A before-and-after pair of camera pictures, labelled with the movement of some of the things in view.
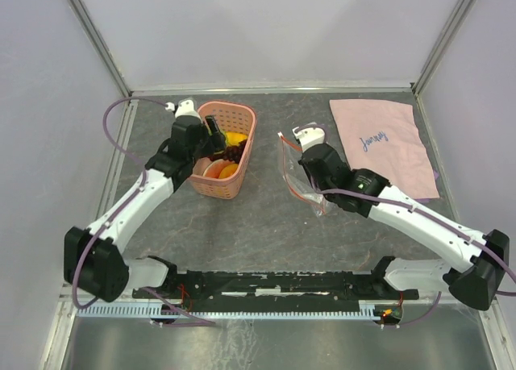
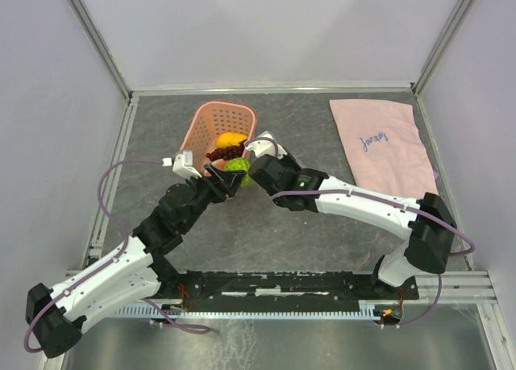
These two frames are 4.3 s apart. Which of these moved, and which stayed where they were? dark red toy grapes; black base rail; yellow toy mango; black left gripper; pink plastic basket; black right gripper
Moved: black right gripper; black left gripper
Stayed: black base rail; dark red toy grapes; yellow toy mango; pink plastic basket
